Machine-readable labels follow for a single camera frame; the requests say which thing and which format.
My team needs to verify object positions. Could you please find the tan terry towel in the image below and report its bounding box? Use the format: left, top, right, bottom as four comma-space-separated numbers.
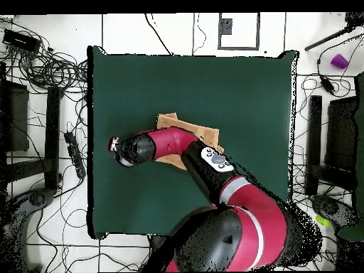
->
155, 112, 225, 172

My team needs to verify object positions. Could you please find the dark flat panel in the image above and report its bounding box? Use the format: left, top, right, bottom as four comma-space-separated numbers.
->
325, 96, 360, 171
5, 80, 30, 153

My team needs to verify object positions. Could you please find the black power strip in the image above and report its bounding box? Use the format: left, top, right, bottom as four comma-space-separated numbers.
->
63, 131, 87, 180

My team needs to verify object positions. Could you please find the dark green table cloth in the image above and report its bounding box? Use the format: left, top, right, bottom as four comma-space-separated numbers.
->
86, 45, 299, 239

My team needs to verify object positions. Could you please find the black electronics box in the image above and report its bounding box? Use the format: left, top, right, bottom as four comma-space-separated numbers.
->
1, 28, 42, 54

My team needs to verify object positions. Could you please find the small dark grey square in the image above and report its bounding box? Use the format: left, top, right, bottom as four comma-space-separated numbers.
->
220, 18, 233, 36

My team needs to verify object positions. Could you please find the black power adapter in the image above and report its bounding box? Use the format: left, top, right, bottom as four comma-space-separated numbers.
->
319, 74, 336, 96

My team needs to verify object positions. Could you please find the lime green small object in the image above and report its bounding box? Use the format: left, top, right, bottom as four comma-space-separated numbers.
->
315, 215, 331, 228

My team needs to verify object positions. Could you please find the purple plastic cup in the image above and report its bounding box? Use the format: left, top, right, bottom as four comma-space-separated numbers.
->
330, 53, 349, 70

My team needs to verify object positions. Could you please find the black rod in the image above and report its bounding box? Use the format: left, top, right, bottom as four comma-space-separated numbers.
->
304, 23, 356, 52

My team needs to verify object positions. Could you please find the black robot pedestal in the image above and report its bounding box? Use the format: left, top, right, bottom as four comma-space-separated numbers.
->
149, 234, 171, 271

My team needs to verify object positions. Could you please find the thin black cable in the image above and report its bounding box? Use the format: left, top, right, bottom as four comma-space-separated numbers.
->
144, 13, 174, 56

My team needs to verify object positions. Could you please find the grey square floor frame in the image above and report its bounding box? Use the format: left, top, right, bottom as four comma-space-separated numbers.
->
218, 12, 260, 51

